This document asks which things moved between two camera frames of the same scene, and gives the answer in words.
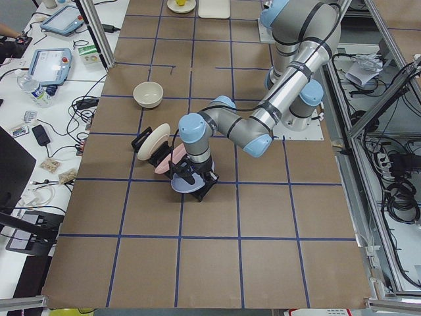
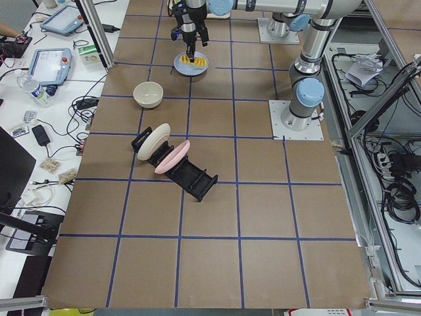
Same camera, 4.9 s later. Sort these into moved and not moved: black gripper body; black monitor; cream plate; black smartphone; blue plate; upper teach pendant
Moved: blue plate; black gripper body
Not moved: black smartphone; black monitor; cream plate; upper teach pendant
